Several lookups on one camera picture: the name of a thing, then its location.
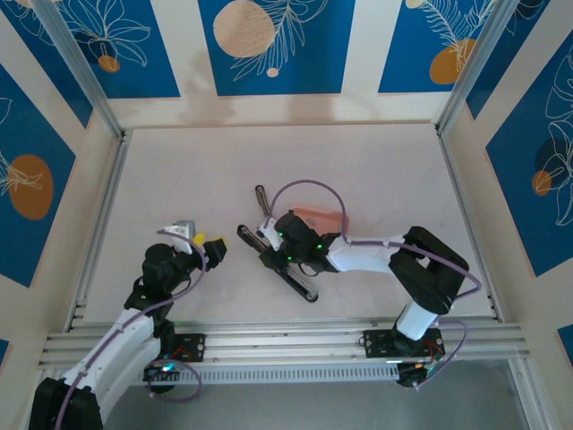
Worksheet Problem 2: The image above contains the pink plastic tray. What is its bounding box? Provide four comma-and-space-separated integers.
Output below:
288, 204, 351, 241

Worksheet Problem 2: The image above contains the small black electronics box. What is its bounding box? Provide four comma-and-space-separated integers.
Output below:
142, 359, 181, 383
396, 360, 432, 390

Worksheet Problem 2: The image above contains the purple cable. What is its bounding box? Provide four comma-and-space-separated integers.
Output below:
414, 320, 471, 391
145, 357, 202, 402
267, 178, 483, 299
53, 248, 208, 426

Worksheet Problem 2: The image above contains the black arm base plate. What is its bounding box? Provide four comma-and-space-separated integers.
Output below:
363, 328, 445, 359
154, 333, 208, 364

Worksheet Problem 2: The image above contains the aluminium table side rail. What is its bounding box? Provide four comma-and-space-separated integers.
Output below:
64, 128, 132, 333
436, 126, 500, 323

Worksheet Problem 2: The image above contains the wide aluminium base rail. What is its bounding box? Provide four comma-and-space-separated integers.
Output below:
38, 318, 532, 371

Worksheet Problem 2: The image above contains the grey slotted cable duct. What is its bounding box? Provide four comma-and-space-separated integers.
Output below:
57, 363, 400, 386

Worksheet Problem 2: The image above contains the aluminium frame post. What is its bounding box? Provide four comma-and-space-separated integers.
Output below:
33, 0, 127, 139
436, 0, 499, 132

